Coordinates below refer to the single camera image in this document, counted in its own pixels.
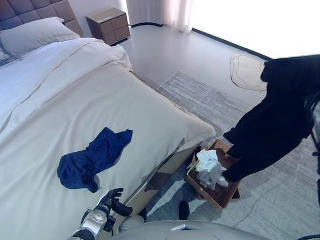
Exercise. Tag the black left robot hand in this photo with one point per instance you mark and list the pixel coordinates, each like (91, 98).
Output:
(120, 206)

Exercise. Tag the blue garment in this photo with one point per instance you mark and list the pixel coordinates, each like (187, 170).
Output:
(97, 157)

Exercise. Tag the white garment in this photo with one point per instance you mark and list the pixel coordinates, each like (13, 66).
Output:
(208, 167)

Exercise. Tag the black garment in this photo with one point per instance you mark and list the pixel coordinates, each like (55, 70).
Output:
(277, 112)

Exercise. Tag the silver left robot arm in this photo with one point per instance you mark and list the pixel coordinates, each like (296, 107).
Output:
(93, 221)

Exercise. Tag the mirrored bed base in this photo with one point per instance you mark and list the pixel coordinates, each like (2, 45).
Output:
(170, 165)

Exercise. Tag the wooden laundry basket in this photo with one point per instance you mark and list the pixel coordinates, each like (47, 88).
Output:
(220, 195)

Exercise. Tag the bed with white duvet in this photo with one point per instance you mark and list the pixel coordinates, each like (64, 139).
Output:
(75, 100)

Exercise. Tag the grey left robot leg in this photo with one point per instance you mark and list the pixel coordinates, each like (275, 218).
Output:
(131, 222)

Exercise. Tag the grey robot leg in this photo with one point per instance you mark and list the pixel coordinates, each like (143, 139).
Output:
(131, 222)
(200, 217)

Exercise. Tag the grey robot torso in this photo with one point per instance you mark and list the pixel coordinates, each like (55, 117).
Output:
(160, 231)

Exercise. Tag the black robot foot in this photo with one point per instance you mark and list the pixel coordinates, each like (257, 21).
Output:
(184, 210)

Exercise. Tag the grey right robot leg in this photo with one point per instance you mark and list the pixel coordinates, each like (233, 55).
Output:
(200, 217)

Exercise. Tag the large grey striped rug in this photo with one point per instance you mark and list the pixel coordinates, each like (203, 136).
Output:
(262, 205)

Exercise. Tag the brown wooden nightstand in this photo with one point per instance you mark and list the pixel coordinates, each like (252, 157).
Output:
(110, 25)

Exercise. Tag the small beige oval rug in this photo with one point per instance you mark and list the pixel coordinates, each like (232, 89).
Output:
(246, 72)

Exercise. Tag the grey patterned pillow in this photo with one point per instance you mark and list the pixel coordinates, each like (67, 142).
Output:
(2, 56)

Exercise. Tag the white plain pillow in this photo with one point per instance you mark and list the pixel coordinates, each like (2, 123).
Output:
(35, 35)

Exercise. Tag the white sheer curtain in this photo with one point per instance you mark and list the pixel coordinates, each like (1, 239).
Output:
(160, 12)

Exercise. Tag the brown padded headboard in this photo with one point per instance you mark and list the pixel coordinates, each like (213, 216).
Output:
(37, 10)

